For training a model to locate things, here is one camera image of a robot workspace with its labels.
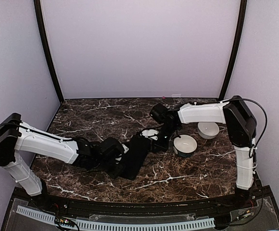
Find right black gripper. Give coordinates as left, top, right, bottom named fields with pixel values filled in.
left=152, top=124, right=178, bottom=153

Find black zippered tool case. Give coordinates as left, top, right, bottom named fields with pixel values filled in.
left=119, top=135, right=151, bottom=180

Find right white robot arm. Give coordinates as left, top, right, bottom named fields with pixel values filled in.
left=140, top=95, right=261, bottom=209

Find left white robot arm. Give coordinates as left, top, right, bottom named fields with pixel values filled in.
left=0, top=113, right=129, bottom=210

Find white and teal bowl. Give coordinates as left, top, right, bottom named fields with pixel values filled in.
left=173, top=135, right=197, bottom=158

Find plain white bowl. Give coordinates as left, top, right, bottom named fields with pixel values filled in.
left=197, top=122, right=219, bottom=140

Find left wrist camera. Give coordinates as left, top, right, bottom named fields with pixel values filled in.
left=100, top=138, right=124, bottom=159

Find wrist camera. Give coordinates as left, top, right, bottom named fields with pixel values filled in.
left=100, top=138, right=124, bottom=159
left=150, top=103, right=168, bottom=124

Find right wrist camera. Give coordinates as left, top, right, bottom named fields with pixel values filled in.
left=150, top=103, right=168, bottom=124

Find white slotted cable duct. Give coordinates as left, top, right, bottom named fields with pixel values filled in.
left=15, top=205, right=215, bottom=231

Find black front rail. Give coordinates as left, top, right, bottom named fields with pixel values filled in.
left=0, top=186, right=279, bottom=231

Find right black frame post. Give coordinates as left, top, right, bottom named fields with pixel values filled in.
left=218, top=0, right=247, bottom=101

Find black frame post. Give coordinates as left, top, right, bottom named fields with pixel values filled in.
left=33, top=0, right=64, bottom=104
left=218, top=0, right=247, bottom=101

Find left black frame post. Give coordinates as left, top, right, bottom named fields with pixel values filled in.
left=33, top=0, right=64, bottom=104

